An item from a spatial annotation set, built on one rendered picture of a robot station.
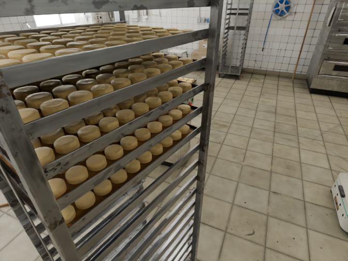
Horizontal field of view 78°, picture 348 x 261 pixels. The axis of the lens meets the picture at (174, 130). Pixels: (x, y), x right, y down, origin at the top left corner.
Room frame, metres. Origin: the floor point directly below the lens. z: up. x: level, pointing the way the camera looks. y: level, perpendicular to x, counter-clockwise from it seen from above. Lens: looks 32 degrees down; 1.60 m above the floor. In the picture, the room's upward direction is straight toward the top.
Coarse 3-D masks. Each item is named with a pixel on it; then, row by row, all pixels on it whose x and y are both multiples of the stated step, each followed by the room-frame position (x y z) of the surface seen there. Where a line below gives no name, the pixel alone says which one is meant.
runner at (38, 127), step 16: (192, 64) 0.68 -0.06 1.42; (144, 80) 0.51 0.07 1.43; (160, 80) 0.56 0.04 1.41; (112, 96) 0.43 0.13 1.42; (128, 96) 0.47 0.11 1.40; (64, 112) 0.35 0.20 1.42; (80, 112) 0.37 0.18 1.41; (32, 128) 0.30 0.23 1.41; (48, 128) 0.32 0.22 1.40; (0, 144) 0.28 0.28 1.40
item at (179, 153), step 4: (188, 144) 2.00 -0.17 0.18; (180, 148) 1.75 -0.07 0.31; (184, 148) 1.86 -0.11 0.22; (188, 148) 2.01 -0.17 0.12; (176, 152) 1.76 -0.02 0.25; (180, 152) 1.75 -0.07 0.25; (184, 152) 1.87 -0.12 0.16; (172, 156) 1.78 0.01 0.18; (176, 156) 1.76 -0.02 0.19; (180, 156) 1.75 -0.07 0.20; (168, 160) 1.80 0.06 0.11; (172, 160) 1.78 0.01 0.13; (176, 160) 1.76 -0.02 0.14; (164, 164) 1.85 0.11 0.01; (168, 164) 1.83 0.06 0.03; (172, 164) 1.81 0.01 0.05
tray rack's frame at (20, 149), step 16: (0, 80) 0.27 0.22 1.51; (0, 96) 0.26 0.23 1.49; (0, 112) 0.25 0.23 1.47; (16, 112) 0.27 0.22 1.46; (0, 128) 0.25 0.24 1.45; (16, 128) 0.26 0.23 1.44; (16, 144) 0.26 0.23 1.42; (32, 144) 0.27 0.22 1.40; (16, 160) 0.25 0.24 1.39; (32, 160) 0.26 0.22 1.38; (0, 176) 0.53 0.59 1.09; (32, 176) 0.26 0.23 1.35; (16, 192) 0.39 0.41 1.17; (32, 192) 0.25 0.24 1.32; (48, 192) 0.27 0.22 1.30; (48, 208) 0.26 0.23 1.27; (32, 224) 0.40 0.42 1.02; (48, 224) 0.25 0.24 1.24; (64, 224) 0.27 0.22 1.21; (144, 224) 1.00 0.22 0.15; (32, 240) 0.52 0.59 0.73; (64, 240) 0.26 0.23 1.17; (128, 240) 0.88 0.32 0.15; (144, 240) 0.88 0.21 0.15; (64, 256) 0.25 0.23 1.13; (112, 256) 0.77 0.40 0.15; (128, 256) 0.77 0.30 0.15
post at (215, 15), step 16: (208, 32) 0.75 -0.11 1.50; (208, 48) 0.75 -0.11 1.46; (208, 64) 0.74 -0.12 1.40; (208, 80) 0.74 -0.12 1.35; (208, 96) 0.74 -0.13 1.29; (208, 112) 0.73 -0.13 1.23; (208, 128) 0.74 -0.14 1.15; (208, 144) 0.75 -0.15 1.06; (192, 240) 0.75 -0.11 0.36; (192, 256) 0.74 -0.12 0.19
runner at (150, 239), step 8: (192, 192) 0.73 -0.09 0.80; (184, 200) 0.68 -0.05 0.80; (176, 208) 0.66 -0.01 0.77; (168, 216) 0.61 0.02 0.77; (160, 224) 0.57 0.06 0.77; (152, 232) 0.54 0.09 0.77; (160, 232) 0.53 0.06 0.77; (152, 240) 0.50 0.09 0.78; (144, 248) 0.46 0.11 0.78; (136, 256) 0.43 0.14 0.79
